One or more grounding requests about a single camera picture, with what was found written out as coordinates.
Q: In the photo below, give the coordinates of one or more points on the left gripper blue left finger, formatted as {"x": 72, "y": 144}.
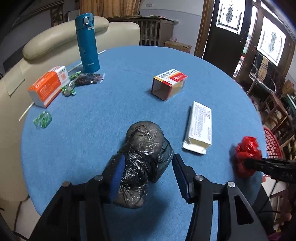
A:
{"x": 116, "y": 177}

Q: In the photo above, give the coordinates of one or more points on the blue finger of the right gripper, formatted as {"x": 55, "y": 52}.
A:
{"x": 271, "y": 166}

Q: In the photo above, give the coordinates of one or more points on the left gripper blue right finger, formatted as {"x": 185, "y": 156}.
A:
{"x": 185, "y": 176}

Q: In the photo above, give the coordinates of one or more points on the black plastic bag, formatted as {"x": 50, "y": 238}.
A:
{"x": 147, "y": 155}

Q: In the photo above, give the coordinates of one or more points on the long white medicine box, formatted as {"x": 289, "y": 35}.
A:
{"x": 198, "y": 136}

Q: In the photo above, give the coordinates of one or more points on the red plastic bag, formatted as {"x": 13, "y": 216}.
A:
{"x": 247, "y": 148}

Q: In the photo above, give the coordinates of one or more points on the red yellow medicine box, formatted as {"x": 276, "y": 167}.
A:
{"x": 168, "y": 84}

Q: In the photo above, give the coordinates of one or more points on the red plastic mesh basket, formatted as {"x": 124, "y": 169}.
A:
{"x": 272, "y": 146}

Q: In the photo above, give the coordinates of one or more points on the wooden chair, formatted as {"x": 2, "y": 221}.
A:
{"x": 267, "y": 78}

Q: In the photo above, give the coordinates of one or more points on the blue table cloth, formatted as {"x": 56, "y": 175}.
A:
{"x": 65, "y": 164}

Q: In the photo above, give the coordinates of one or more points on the green candy wrappers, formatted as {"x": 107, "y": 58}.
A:
{"x": 43, "y": 120}

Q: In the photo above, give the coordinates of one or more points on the green candy wrapper pile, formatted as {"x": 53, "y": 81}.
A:
{"x": 69, "y": 88}

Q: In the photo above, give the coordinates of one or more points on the clear bag of dark candies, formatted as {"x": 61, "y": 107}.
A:
{"x": 88, "y": 79}

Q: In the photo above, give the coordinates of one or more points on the white stick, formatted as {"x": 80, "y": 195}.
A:
{"x": 57, "y": 88}

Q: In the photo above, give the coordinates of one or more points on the orange white medicine box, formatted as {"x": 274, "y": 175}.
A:
{"x": 48, "y": 85}

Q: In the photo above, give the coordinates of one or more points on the teal thermos bottle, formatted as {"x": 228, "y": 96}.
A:
{"x": 86, "y": 40}

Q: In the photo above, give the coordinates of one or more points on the wooden slatted crib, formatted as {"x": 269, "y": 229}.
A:
{"x": 154, "y": 30}

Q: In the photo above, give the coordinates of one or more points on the dark wooden door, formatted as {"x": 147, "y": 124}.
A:
{"x": 228, "y": 34}

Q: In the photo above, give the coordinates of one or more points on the orange curtain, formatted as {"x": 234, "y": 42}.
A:
{"x": 110, "y": 8}

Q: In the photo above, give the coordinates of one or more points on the cardboard box by wall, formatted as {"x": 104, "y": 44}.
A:
{"x": 178, "y": 46}

